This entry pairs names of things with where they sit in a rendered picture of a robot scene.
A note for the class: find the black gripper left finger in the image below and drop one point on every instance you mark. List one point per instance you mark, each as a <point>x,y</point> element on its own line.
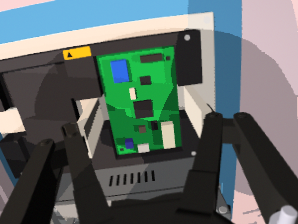
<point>33,198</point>

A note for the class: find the green circuit board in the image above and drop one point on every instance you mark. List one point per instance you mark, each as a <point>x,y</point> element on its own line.
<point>140,90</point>

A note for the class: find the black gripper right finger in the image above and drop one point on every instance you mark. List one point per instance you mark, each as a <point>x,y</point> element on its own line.
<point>273,183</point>

